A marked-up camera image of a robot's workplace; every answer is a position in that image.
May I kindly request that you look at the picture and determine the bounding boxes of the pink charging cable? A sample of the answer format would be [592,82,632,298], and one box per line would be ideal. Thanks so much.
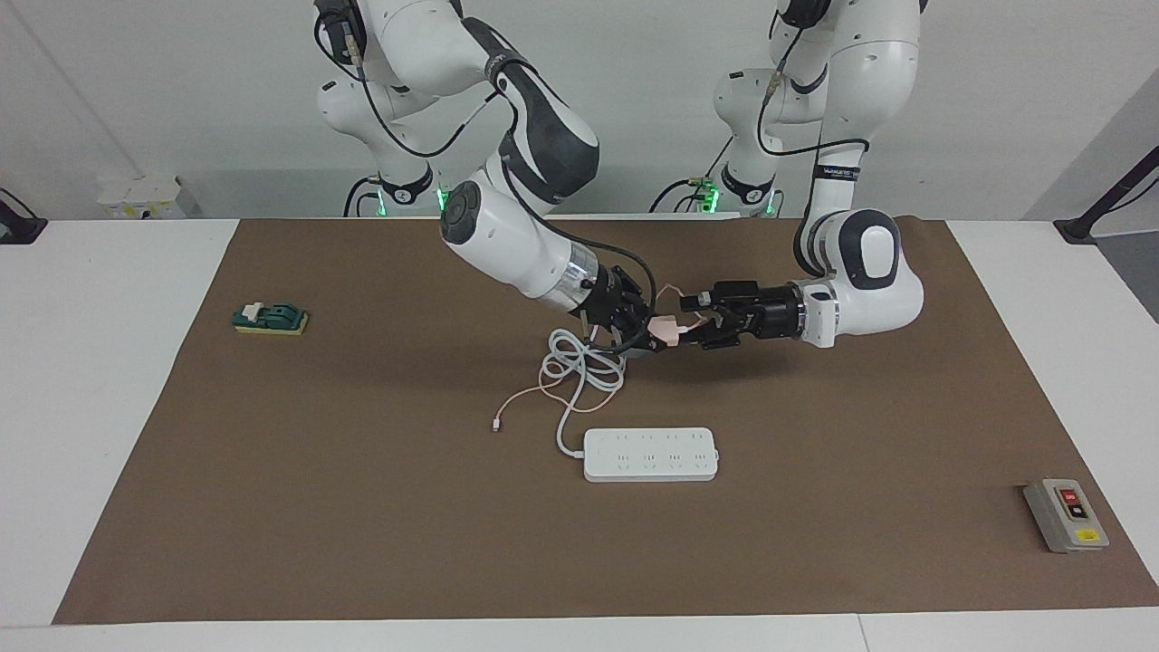
[492,285,716,432]

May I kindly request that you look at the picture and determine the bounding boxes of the white power strip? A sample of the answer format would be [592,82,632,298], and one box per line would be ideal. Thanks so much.
[583,427,720,483]

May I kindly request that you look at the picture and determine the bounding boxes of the brown table mat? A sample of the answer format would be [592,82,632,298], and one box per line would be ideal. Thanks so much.
[53,217,1159,626]

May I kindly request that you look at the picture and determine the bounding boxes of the black slanted stand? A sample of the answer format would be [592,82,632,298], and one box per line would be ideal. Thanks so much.
[1055,145,1159,245]

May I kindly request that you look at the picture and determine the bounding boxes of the black stand foot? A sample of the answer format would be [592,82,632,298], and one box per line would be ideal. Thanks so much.
[0,188,48,245]

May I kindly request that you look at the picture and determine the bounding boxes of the white power cord with plug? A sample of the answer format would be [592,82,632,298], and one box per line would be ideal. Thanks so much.
[541,326,627,458]

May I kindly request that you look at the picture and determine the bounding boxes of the black left arm base cable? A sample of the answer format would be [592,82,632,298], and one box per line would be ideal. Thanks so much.
[648,136,733,215]

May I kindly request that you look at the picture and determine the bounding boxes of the black arm base cable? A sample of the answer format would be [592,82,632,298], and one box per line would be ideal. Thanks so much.
[342,177,381,218]
[648,136,733,215]

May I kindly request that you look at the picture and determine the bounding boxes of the black right arm base cable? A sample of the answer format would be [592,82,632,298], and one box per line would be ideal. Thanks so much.
[342,177,381,218]

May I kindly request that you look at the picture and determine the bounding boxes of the green knife switch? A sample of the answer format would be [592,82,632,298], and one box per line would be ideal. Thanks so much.
[232,302,310,337]

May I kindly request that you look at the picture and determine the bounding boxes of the grey on-off switch box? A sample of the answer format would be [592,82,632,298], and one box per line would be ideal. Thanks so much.
[1023,477,1111,554]

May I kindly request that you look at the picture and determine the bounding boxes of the white wall socket box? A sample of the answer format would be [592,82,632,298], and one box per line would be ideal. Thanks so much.
[98,177,187,220]

